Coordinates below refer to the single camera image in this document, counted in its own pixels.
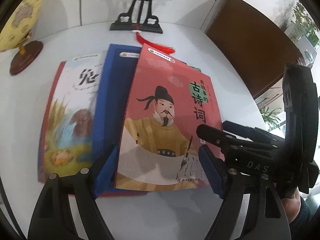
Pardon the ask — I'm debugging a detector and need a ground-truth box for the pink poetry book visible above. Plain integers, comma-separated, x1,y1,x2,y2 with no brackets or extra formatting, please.
114,44,222,191

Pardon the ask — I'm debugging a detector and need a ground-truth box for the blue fairy tale book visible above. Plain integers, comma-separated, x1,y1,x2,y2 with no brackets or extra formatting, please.
91,43,148,197

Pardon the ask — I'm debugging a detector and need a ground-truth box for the right human hand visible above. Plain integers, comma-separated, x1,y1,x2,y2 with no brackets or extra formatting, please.
281,189,301,224

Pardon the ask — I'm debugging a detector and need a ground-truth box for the red bottom book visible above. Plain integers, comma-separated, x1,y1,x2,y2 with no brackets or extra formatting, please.
37,61,147,197

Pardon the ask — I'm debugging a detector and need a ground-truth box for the potted green plant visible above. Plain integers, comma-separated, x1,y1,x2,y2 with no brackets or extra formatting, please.
259,106,281,131

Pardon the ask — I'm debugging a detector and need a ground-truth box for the rabbit hill book in stack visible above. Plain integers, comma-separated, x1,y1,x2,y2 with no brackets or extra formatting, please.
43,51,106,177

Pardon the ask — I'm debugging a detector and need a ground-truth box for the dark brown wooden cabinet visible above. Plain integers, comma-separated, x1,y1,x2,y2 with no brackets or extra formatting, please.
206,0,305,99

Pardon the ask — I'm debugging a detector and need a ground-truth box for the red tassel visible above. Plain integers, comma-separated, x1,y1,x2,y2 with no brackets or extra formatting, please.
132,30,176,55

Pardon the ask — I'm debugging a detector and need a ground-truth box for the bamboo plant on cabinet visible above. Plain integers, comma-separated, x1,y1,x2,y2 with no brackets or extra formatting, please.
290,2,319,47

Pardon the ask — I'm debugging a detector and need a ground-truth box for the embroidered round fan on stand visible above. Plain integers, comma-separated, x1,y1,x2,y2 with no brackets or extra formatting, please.
110,0,163,34

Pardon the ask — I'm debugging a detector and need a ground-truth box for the antique yellow globe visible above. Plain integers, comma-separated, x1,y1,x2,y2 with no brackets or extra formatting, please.
1,0,43,76

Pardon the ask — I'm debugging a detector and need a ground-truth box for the white bookshelf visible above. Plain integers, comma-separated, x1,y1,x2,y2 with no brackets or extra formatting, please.
33,0,218,39

